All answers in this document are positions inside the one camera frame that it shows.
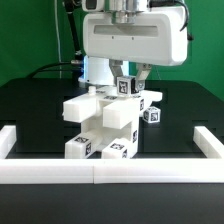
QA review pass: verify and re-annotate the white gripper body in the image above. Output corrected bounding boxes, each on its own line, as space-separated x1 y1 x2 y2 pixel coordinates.
83 6 188 66

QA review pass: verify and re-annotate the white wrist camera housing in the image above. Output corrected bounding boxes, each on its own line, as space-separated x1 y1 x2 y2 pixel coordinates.
82 0 105 12

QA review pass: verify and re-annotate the white U-shaped frame wall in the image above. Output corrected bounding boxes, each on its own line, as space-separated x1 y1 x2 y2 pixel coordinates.
0 126 224 184

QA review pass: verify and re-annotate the white chair backrest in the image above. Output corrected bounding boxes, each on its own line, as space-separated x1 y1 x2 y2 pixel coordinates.
63 86 162 129

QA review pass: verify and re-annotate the white tagged cube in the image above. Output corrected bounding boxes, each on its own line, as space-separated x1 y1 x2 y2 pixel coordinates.
143 106 161 124
117 76 136 96

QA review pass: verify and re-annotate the white cable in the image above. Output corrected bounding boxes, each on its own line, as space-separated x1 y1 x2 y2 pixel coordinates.
53 0 63 79

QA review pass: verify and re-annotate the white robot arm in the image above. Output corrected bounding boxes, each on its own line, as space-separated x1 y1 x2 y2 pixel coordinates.
82 0 189 90

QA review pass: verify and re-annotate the white chair seat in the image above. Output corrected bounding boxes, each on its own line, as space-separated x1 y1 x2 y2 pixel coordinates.
79 109 139 151

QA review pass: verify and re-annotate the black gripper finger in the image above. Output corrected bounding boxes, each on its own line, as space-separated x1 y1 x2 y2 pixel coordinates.
109 59 123 84
135 63 152 91

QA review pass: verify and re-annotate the black cable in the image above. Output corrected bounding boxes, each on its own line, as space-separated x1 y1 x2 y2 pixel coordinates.
26 0 84 80

